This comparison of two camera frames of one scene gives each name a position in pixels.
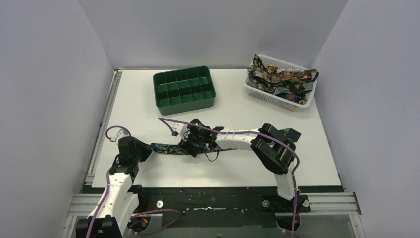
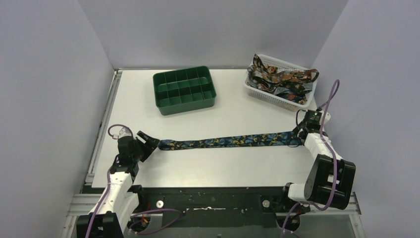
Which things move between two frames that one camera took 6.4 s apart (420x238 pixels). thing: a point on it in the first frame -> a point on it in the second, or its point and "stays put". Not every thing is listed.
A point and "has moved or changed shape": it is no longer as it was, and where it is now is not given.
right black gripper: (196, 151) -> (296, 129)
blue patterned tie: (172, 148) has moved or changed shape
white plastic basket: (269, 97) stays put
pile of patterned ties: (293, 87) stays put
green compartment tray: (184, 89) stays put
